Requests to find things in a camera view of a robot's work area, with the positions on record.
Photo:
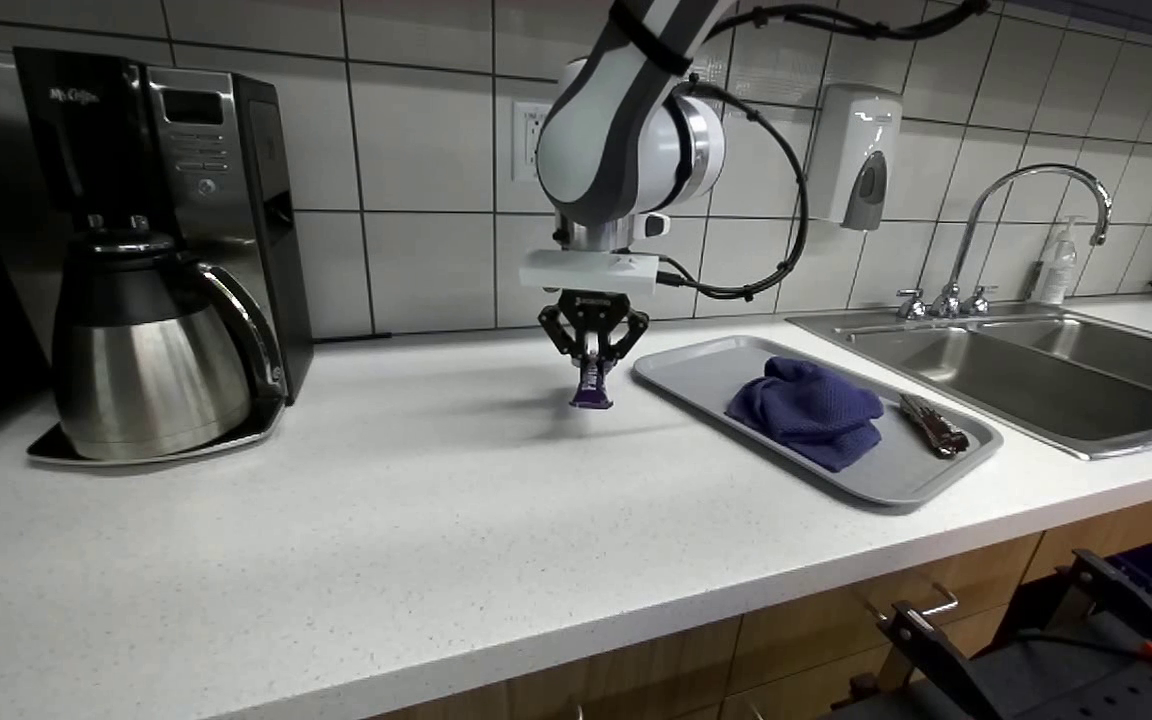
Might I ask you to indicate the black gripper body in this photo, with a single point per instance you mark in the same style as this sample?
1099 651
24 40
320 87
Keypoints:
599 309

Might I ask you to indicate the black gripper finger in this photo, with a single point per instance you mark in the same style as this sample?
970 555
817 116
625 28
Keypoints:
618 344
566 334

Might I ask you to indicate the purple protein bar sachet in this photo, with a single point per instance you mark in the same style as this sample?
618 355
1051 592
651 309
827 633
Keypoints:
589 389

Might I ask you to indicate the dark brown bar sachet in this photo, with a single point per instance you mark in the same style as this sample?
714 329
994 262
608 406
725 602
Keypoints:
933 429

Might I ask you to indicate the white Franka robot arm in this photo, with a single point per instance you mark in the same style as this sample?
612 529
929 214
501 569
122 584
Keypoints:
602 135

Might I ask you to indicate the grey plastic tray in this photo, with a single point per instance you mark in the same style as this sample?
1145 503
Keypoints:
896 477

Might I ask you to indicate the blue waffle cloth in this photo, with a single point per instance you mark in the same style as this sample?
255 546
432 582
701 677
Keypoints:
809 406

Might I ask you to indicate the wooden base cabinet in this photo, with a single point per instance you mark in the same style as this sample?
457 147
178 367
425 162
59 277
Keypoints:
790 652

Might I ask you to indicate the black drip coffee maker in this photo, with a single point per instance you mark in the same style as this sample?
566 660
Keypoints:
220 147

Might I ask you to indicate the chrome sink faucet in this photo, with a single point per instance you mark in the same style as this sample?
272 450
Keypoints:
1001 186

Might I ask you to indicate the stainless steel coffee carafe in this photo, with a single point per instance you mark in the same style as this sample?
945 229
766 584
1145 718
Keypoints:
143 375

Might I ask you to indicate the stainless steel sink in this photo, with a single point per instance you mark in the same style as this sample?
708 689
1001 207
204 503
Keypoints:
1043 380

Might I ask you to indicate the clear soap bottle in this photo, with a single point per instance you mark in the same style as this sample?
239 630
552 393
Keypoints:
1059 264

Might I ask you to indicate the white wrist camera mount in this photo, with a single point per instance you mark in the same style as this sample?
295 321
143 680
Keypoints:
589 270

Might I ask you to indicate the white wall soap dispenser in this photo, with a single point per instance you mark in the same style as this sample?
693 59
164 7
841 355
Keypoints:
841 135

